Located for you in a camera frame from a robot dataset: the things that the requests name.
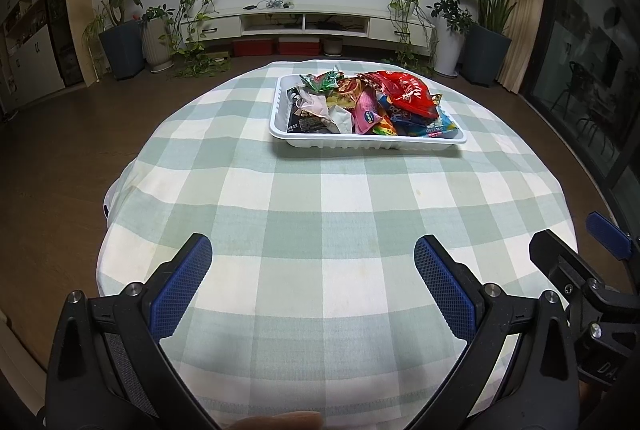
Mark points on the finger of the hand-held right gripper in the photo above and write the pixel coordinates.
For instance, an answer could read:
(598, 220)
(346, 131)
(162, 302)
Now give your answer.
(607, 227)
(555, 255)

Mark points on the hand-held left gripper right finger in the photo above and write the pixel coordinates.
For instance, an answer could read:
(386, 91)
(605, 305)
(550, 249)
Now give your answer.
(445, 290)

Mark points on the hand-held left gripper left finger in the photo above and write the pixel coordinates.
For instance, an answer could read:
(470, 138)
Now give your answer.
(182, 290)

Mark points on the blue panda packet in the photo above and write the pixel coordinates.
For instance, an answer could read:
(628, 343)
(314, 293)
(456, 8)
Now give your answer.
(435, 125)

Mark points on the white plastic tray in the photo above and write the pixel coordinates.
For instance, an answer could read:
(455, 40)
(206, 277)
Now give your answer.
(360, 143)

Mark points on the small orange packet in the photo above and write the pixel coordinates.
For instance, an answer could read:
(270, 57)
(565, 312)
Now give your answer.
(385, 130)

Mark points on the pink packet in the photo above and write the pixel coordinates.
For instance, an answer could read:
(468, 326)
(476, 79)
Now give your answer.
(367, 110)

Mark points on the large red chips packet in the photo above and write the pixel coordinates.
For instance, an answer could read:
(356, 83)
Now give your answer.
(410, 93)

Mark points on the black powder packet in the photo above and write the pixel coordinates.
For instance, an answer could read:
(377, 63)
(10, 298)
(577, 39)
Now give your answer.
(305, 123)

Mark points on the red and gold snack packet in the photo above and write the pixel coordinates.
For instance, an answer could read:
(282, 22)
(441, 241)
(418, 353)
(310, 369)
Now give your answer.
(350, 90)

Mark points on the beige and white packet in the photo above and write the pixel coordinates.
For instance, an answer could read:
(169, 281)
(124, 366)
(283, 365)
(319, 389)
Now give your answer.
(312, 103)

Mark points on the small green packet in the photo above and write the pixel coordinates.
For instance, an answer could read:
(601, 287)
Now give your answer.
(320, 83)

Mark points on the person's left hand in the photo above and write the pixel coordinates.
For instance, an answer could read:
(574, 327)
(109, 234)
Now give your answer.
(275, 422)

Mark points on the green checked tablecloth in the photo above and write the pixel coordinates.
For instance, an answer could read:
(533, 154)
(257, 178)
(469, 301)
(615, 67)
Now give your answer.
(300, 210)

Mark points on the glass sliding door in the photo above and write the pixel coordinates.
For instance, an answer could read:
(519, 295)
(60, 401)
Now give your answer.
(580, 35)

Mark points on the plant in tall white pot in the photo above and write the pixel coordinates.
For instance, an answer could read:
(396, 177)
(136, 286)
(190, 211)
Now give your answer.
(447, 50)

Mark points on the beige curtain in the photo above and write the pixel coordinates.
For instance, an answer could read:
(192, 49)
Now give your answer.
(522, 10)

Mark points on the plant in white ribbed pot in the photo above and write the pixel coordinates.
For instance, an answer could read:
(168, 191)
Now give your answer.
(157, 43)

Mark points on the red storage box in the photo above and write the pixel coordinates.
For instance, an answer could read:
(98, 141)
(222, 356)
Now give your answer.
(299, 47)
(252, 48)

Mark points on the small white pot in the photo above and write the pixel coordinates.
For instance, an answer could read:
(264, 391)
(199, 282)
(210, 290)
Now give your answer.
(333, 46)

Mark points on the white television cabinet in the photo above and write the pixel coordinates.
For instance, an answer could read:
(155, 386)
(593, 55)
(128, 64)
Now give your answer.
(225, 21)

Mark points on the white wardrobe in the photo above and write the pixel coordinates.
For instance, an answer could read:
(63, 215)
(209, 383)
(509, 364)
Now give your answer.
(30, 35)

